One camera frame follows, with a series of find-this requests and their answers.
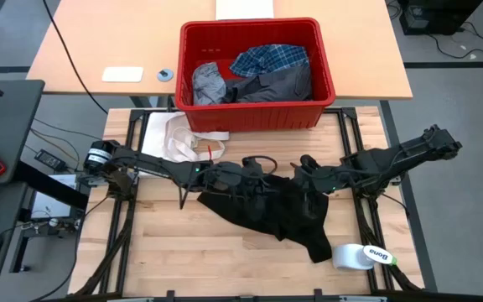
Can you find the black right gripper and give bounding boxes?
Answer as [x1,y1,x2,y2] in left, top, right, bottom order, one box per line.
[293,154,343,219]

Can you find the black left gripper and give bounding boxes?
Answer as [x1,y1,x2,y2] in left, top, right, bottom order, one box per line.
[205,158,267,221]

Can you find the black garment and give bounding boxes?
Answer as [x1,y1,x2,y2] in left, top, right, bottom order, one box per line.
[197,174,334,264]

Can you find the red plastic laundry bin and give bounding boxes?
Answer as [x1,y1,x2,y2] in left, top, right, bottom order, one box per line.
[174,17,337,133]

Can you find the white Bona bottle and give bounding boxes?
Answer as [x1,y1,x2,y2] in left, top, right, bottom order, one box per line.
[332,243,398,271]

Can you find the dark grey shirt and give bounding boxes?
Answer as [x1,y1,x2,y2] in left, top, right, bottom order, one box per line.
[224,65,313,104]

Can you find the white canvas tote bag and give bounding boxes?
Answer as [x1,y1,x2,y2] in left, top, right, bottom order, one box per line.
[139,111,231,177]

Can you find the light grey garment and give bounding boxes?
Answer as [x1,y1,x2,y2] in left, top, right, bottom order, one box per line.
[191,61,228,106]

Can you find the blue plaid shirt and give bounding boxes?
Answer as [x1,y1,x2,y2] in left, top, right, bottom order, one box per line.
[229,44,310,79]

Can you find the white rectangular pad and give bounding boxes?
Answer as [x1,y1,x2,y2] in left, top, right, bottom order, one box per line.
[101,66,144,83]

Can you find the white paper sheet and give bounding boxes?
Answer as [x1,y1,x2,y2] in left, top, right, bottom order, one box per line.
[215,0,275,21]

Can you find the black power adapter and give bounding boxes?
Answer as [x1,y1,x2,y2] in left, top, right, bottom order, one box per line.
[34,148,67,172]

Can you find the light wood desk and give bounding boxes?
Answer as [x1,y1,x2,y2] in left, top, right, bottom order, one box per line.
[26,0,413,101]

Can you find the black computer tower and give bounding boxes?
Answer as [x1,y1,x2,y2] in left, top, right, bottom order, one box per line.
[398,0,483,36]

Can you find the black side desk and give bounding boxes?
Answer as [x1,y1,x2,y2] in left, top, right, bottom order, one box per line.
[0,79,90,287]

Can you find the black looped gripper cable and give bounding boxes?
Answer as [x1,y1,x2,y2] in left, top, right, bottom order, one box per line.
[243,154,279,176]

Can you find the black metal table frame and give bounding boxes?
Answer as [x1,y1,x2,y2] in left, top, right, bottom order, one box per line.
[68,107,426,302]

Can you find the black floor cable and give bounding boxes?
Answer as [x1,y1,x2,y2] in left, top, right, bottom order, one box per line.
[428,20,483,60]

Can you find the long black cable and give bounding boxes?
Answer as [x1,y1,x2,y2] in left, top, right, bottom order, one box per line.
[42,0,109,115]

